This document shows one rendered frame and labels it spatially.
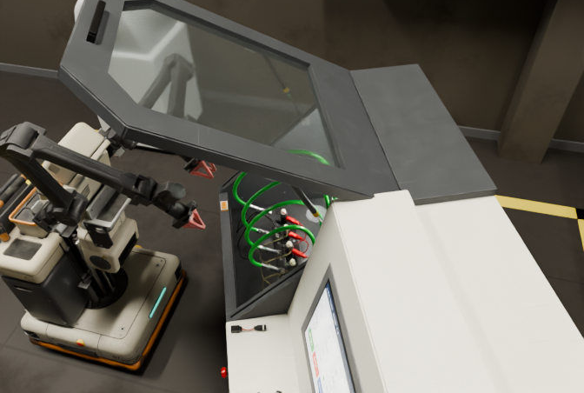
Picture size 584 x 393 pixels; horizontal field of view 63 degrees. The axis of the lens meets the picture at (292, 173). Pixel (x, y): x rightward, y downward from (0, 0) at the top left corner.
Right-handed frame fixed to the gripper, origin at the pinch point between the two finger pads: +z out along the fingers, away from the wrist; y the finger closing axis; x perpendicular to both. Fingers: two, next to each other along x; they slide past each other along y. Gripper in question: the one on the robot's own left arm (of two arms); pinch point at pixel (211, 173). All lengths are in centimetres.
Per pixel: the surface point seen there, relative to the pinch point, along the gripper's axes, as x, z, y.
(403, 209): -53, 33, -39
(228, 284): 26.1, 33.8, -11.4
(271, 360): 15, 50, -41
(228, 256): 25.0, 30.4, 1.0
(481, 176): -71, 51, -20
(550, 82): -123, 147, 166
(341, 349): -25, 38, -66
